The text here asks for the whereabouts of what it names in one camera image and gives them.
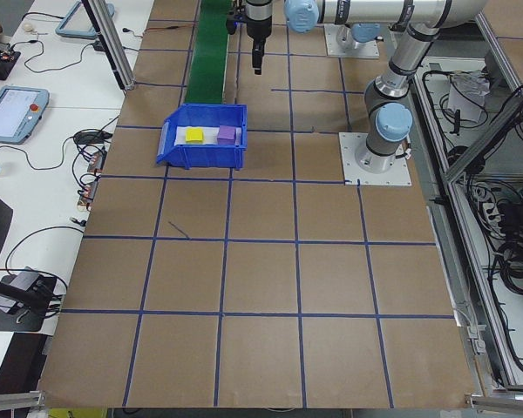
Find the purple foam block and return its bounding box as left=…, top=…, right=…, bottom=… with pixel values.
left=216, top=125, right=238, bottom=145

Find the green conveyor belt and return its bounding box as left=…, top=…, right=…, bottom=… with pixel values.
left=185, top=0, right=232, bottom=105

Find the white foam pad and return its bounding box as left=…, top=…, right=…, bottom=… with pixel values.
left=173, top=125, right=244, bottom=148

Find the blue plastic storage bin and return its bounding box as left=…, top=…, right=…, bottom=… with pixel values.
left=155, top=103, right=248, bottom=170

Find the light blue teach pendant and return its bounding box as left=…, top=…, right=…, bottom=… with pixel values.
left=0, top=85, right=51, bottom=145
left=55, top=1, right=114, bottom=41

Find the black power brick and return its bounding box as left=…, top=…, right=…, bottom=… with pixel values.
left=72, top=131, right=113, bottom=145

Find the small brown circuit board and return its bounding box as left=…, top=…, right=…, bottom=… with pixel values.
left=78, top=180, right=100, bottom=208
left=89, top=150, right=108, bottom=174

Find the white paper bag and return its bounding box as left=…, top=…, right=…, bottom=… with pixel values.
left=446, top=71, right=492, bottom=123

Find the black electronics board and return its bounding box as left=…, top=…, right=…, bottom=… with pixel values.
left=0, top=50, right=22, bottom=82

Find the white power strip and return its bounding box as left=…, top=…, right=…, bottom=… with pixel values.
left=472, top=186, right=502, bottom=227

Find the aluminium profile bar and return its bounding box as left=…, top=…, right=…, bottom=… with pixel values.
left=464, top=391, right=523, bottom=413
left=0, top=390, right=44, bottom=413

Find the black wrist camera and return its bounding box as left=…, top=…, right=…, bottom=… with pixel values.
left=225, top=11, right=246, bottom=36

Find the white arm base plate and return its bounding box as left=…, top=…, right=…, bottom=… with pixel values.
left=337, top=131, right=413, bottom=187
left=323, top=24, right=381, bottom=58

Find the thin red wire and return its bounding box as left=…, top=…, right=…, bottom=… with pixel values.
left=146, top=24, right=195, bottom=35

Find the aluminium profile post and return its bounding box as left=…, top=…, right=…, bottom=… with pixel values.
left=81, top=0, right=136, bottom=91

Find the black cable coil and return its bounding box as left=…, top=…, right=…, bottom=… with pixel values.
left=444, top=143, right=477, bottom=167
left=490, top=237, right=523, bottom=302

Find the V-shaped metal bar frame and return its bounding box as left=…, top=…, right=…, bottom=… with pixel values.
left=411, top=12, right=523, bottom=393

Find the black box in frame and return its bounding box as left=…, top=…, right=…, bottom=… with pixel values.
left=499, top=202, right=523, bottom=227

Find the black camera stand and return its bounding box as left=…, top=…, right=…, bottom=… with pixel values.
left=0, top=266, right=58, bottom=333

